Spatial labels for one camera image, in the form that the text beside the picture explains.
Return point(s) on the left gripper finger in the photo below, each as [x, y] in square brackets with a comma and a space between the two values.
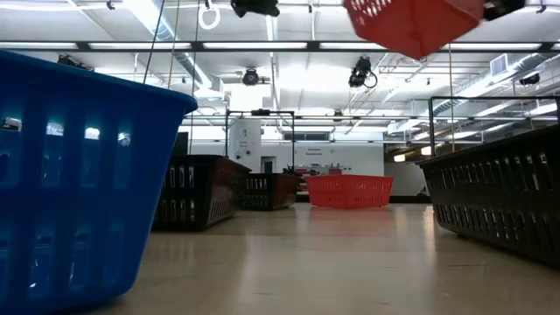
[267, 7]

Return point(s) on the red plastic basket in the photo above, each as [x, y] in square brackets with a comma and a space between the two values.
[415, 26]
[350, 192]

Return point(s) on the blue plastic basket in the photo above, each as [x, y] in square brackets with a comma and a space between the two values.
[100, 100]

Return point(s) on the black plastic basket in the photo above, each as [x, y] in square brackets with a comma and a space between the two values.
[280, 192]
[503, 199]
[203, 197]

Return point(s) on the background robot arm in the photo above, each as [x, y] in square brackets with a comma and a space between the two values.
[291, 170]

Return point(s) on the black ceiling device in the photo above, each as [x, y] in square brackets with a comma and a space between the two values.
[72, 62]
[529, 79]

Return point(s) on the white cylindrical column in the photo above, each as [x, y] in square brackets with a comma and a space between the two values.
[245, 140]

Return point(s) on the black monitor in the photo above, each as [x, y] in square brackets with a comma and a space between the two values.
[180, 143]

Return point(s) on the grey door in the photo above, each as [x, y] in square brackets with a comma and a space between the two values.
[268, 165]

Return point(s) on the white wall vent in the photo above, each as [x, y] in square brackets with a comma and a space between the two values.
[499, 65]

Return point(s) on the black frame bar with lights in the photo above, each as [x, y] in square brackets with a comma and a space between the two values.
[312, 45]

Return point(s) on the round black ceiling camera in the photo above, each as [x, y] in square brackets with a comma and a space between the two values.
[250, 77]

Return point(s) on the silver air duct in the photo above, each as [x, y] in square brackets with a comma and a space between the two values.
[153, 17]

